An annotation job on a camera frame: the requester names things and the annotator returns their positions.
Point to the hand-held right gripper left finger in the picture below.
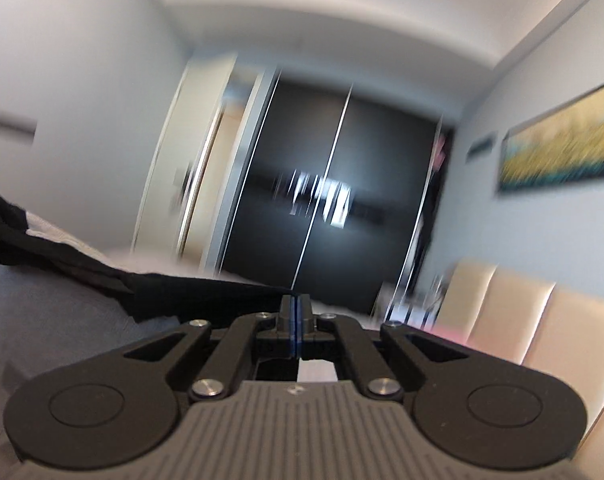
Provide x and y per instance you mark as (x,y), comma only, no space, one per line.
(290,325)

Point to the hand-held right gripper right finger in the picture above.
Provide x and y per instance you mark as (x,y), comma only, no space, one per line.
(303,325)

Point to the black garment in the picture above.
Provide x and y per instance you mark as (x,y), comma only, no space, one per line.
(182,295)

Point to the hanging clothes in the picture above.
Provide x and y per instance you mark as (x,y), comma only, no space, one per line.
(439,152)

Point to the black sliding door wardrobe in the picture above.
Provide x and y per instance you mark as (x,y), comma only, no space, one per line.
(382,185)

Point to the white room door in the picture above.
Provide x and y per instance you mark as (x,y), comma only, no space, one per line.
(172,160)

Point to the cream padded headboard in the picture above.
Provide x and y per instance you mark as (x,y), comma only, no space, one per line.
(522,320)

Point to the polka dot bed sheet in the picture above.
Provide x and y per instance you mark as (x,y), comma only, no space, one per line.
(57,325)

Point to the wall control panel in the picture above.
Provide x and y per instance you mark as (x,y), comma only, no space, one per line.
(482,146)

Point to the framed wall painting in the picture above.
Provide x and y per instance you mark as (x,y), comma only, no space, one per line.
(562,145)

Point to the grey wall fixture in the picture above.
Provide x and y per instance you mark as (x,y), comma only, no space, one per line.
(9,124)

